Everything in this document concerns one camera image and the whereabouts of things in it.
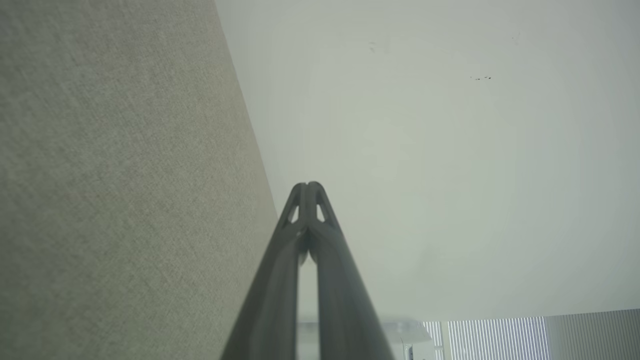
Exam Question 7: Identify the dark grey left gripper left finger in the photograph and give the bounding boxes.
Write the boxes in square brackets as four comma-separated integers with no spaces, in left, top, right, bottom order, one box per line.
[220,182,309,360]

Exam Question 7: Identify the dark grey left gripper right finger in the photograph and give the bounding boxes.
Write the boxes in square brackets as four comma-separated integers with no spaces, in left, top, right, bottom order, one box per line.
[307,181,397,360]

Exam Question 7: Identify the white vertical blinds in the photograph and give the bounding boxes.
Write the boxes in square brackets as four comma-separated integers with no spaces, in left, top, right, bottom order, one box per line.
[422,317,549,360]

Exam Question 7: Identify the grey ribbed panel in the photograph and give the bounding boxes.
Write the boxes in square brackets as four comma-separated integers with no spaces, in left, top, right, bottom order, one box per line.
[544,308,640,360]

